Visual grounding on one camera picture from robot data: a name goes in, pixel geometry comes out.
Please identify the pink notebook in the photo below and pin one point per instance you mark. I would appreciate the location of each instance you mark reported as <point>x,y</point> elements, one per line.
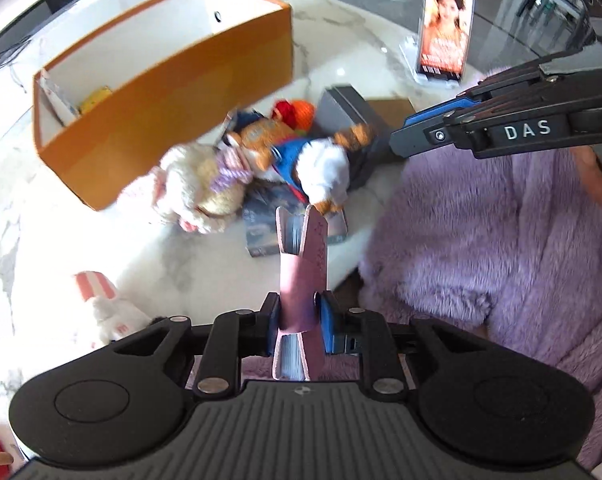
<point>301,265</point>

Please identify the orange crochet carrot toy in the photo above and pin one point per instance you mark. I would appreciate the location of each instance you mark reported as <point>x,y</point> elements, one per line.
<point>296,112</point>

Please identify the yellow toy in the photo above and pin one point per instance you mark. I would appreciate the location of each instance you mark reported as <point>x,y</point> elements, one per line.
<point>95,100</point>

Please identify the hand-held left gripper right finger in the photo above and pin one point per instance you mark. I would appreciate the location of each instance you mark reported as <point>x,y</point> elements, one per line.
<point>330,327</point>

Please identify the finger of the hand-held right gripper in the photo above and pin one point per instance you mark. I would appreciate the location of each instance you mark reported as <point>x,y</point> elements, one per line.
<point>501,87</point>
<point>421,132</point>

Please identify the person's right forearm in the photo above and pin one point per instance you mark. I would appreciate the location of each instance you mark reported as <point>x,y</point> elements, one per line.
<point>598,175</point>

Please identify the pink striped popcorn plush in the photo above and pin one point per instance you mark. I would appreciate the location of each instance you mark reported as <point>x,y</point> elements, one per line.
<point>108,305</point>

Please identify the dark book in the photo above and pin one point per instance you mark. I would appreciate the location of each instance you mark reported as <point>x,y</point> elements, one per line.
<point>266,220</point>

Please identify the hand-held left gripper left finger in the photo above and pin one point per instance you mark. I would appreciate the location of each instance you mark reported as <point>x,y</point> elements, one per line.
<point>272,327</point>

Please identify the white crochet bunny plush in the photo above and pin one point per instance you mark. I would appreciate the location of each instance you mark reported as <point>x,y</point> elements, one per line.
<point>201,190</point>

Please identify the white paper packet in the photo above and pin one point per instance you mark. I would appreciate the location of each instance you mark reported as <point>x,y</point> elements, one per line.
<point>56,97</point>

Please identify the orange cardboard box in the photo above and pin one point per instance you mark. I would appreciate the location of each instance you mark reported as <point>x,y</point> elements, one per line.
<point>146,110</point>

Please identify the brown bear plush blue outfit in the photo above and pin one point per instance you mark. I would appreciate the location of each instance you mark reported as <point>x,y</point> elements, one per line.
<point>301,160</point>

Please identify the purple fuzzy garment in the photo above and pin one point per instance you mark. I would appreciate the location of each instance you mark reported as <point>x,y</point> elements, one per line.
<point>481,240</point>

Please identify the grey box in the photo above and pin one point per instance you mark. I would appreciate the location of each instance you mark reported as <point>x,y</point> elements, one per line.
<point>361,125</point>

